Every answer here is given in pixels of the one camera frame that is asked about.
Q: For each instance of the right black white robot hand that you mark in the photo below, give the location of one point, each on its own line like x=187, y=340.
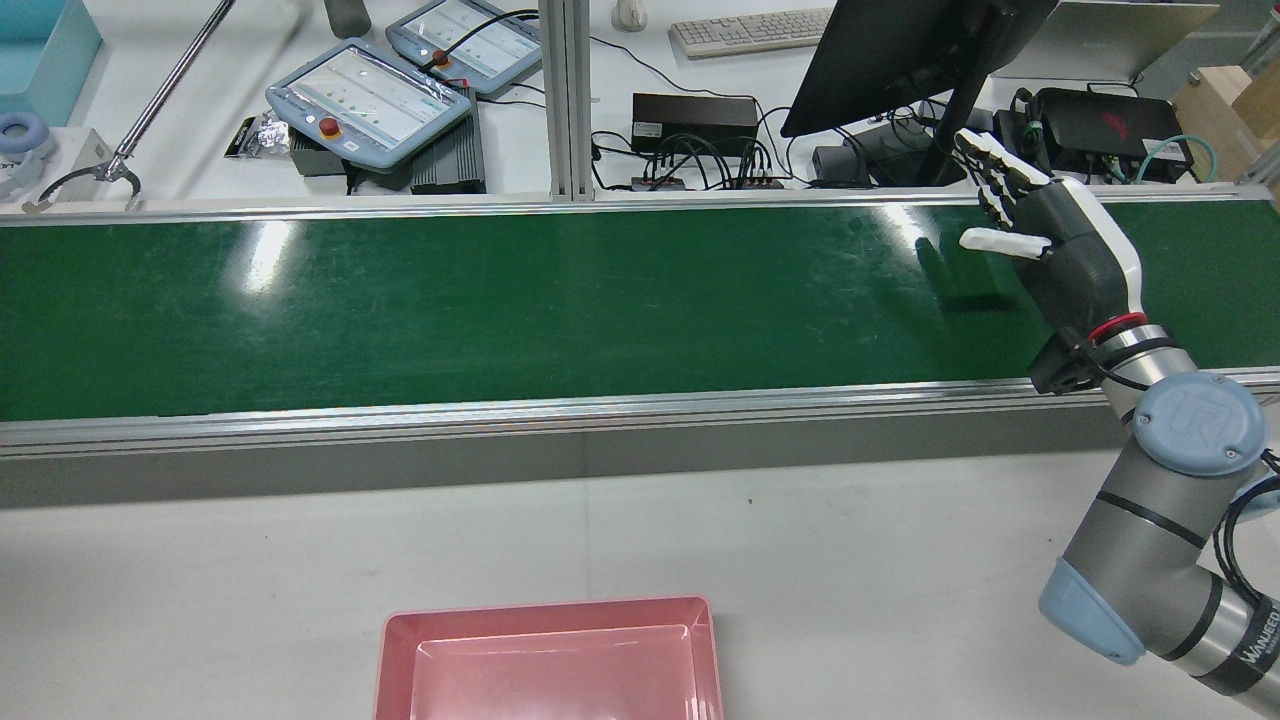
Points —
x=1075, y=255

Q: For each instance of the right grey UR5e robot arm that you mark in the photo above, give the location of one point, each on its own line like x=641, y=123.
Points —
x=1140, y=510

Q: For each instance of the cardboard box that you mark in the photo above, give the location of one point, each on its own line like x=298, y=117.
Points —
x=1225, y=110

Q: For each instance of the small black adapter box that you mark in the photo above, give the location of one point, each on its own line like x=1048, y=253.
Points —
x=838, y=166

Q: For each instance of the black rectangular network box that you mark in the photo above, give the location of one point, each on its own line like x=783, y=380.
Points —
x=695, y=120

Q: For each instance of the pink plastic box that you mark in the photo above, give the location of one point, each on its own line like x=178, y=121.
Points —
x=550, y=680

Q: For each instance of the black mini computer red logo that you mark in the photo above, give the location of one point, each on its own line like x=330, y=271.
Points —
x=1110, y=125

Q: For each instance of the silver laptop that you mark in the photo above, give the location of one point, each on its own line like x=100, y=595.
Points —
x=1120, y=35

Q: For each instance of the black computer monitor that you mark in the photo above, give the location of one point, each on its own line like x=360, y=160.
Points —
x=880, y=50

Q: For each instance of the white computer keyboard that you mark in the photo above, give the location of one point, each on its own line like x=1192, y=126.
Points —
x=750, y=32

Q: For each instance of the white computer mouse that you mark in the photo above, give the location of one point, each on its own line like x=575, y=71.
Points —
x=630, y=14

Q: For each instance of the green conveyor belt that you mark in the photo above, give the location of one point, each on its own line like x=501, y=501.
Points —
x=500, y=300

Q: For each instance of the black finned heatsink device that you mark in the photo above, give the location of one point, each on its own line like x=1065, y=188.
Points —
x=450, y=160

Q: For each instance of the large grey teach pendant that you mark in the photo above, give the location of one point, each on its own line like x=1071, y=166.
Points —
x=370, y=100

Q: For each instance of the grey cylinder bottle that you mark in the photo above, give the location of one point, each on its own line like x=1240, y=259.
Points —
x=346, y=15

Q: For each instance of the silver foil packet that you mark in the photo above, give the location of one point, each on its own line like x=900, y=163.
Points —
x=258, y=135

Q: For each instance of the metal reach grabber stick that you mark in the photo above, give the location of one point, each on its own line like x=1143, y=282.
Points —
x=170, y=75

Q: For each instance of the teal plastic bin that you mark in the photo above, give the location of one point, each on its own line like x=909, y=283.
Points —
x=40, y=60

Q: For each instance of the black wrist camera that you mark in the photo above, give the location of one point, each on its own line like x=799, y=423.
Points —
x=1060, y=368

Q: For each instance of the aluminium profile post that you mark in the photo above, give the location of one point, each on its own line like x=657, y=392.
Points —
x=565, y=100

